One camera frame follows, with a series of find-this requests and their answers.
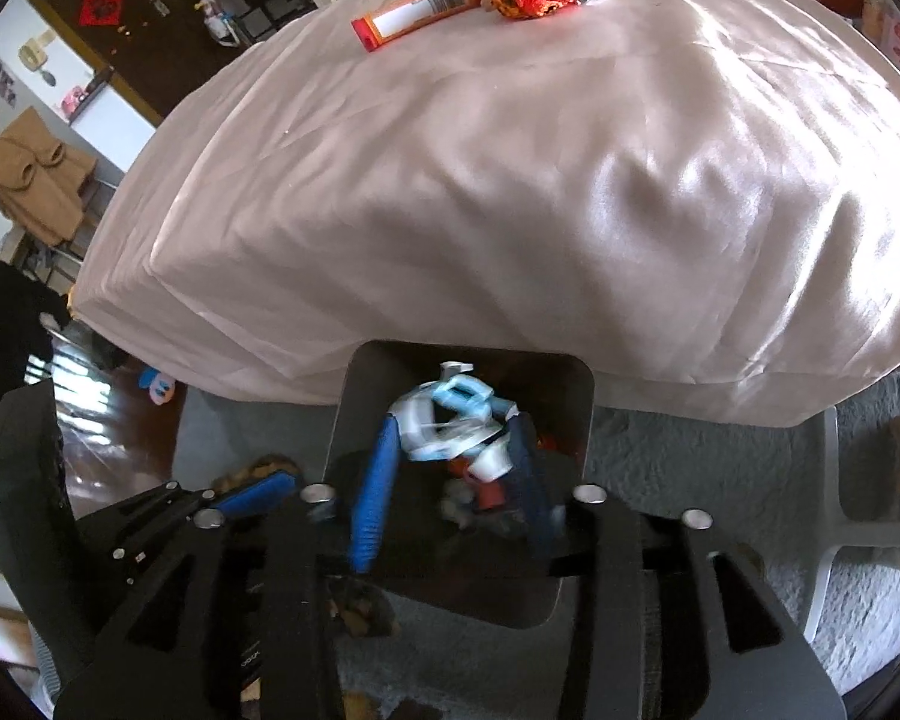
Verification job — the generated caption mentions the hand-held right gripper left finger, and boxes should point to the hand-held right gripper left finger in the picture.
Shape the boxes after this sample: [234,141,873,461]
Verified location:
[52,409,404,720]

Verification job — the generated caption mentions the blue white tube package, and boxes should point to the blue white tube package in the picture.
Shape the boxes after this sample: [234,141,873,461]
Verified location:
[386,361,523,485]

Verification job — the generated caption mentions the red diamond door sign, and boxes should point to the red diamond door sign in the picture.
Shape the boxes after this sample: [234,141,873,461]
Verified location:
[79,0,122,32]

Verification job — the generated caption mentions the grey shaggy rug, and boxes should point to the grey shaggy rug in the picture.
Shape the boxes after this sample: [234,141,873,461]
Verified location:
[172,367,900,720]

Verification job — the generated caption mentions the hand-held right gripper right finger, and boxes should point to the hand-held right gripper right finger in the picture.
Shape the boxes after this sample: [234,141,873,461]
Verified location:
[505,414,848,720]

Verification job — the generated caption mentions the brown coat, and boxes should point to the brown coat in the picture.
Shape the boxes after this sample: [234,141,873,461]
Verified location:
[0,109,99,245]

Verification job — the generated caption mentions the white chair base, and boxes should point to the white chair base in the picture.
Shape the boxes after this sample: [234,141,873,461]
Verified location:
[808,405,900,647]

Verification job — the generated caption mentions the orange tube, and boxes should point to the orange tube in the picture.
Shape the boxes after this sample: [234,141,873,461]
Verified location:
[351,0,484,54]

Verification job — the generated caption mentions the blue cartoon slipper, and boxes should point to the blue cartoon slipper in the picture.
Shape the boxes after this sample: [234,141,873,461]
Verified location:
[136,367,178,407]

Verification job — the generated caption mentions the black trash bin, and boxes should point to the black trash bin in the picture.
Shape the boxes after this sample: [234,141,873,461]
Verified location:
[321,340,598,629]

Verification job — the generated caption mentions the pink satin tablecloth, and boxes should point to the pink satin tablecloth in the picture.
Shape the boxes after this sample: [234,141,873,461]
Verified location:
[71,0,900,430]

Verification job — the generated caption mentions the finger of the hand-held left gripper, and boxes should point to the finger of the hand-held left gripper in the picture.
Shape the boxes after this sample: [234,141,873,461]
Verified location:
[73,469,305,601]

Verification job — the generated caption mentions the dark wooden door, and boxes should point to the dark wooden door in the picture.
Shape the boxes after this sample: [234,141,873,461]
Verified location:
[22,0,317,122]

